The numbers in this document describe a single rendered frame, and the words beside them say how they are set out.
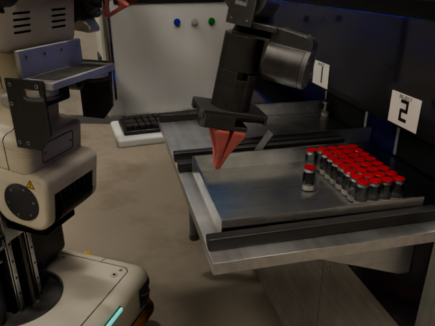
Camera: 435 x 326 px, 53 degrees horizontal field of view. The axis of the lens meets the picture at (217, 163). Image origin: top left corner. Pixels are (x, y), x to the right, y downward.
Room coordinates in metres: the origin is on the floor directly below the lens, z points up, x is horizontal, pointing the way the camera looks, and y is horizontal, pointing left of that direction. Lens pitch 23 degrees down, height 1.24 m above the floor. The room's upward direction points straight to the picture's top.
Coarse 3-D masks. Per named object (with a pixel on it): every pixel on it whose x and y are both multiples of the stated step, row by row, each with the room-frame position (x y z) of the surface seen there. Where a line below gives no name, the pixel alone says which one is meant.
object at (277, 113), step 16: (272, 112) 1.20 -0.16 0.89; (288, 112) 1.21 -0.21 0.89; (304, 112) 1.22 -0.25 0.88; (320, 112) 1.22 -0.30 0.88; (256, 128) 1.07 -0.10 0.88; (272, 128) 1.07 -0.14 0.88; (288, 128) 1.07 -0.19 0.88; (304, 128) 1.07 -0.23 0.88; (320, 128) 1.07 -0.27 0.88; (336, 128) 1.07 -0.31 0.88; (352, 128) 0.98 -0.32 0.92; (368, 128) 0.98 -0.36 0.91; (240, 144) 0.91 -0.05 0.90
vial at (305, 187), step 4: (304, 172) 0.72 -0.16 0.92; (308, 172) 0.71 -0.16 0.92; (312, 172) 0.71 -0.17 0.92; (304, 176) 0.71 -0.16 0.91; (308, 176) 0.71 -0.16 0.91; (312, 176) 0.71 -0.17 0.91; (304, 180) 0.71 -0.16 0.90; (308, 180) 0.71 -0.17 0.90; (312, 180) 0.71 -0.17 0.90; (304, 184) 0.71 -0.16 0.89; (308, 184) 0.71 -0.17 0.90; (312, 184) 0.71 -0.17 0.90; (304, 188) 0.71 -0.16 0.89; (308, 188) 0.71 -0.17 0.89; (312, 188) 0.71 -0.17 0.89
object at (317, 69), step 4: (316, 60) 1.12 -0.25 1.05; (316, 64) 1.12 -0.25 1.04; (320, 64) 1.10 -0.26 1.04; (324, 64) 1.08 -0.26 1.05; (316, 68) 1.12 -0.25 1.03; (320, 68) 1.09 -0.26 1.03; (324, 68) 1.07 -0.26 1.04; (328, 68) 1.05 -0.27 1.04; (316, 72) 1.12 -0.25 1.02; (320, 72) 1.09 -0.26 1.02; (324, 72) 1.07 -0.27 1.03; (328, 72) 1.05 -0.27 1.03; (316, 76) 1.11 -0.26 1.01; (320, 76) 1.09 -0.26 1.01; (324, 76) 1.07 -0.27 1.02; (328, 76) 1.05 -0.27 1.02; (316, 80) 1.11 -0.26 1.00; (324, 80) 1.07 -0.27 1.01; (320, 84) 1.09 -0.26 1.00; (324, 84) 1.07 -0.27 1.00; (324, 88) 1.06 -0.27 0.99
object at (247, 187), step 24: (336, 144) 0.87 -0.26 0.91; (192, 168) 0.80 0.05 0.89; (240, 168) 0.81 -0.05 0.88; (264, 168) 0.81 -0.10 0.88; (288, 168) 0.81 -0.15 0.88; (216, 192) 0.71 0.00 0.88; (240, 192) 0.71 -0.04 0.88; (264, 192) 0.71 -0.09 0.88; (288, 192) 0.71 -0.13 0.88; (312, 192) 0.71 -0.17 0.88; (336, 192) 0.71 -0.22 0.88; (216, 216) 0.58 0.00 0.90; (240, 216) 0.62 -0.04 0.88; (264, 216) 0.56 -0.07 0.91; (288, 216) 0.57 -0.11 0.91; (312, 216) 0.58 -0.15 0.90; (336, 216) 0.59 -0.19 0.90
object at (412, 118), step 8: (392, 96) 0.80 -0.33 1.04; (400, 96) 0.78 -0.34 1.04; (408, 96) 0.76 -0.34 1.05; (392, 104) 0.80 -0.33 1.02; (400, 104) 0.77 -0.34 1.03; (416, 104) 0.73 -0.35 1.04; (392, 112) 0.79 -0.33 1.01; (408, 112) 0.75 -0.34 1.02; (416, 112) 0.73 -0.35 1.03; (392, 120) 0.79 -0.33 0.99; (408, 120) 0.74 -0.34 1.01; (416, 120) 0.72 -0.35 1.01; (408, 128) 0.74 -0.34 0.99; (416, 128) 0.72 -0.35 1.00
